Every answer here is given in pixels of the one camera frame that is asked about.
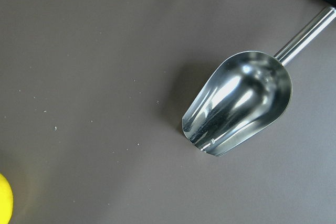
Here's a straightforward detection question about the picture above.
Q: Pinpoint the steel ice scoop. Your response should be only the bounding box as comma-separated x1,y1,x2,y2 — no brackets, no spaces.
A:
182,7,335,156

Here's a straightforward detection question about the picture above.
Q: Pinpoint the yellow lemon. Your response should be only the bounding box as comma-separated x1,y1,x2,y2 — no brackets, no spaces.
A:
0,174,14,224

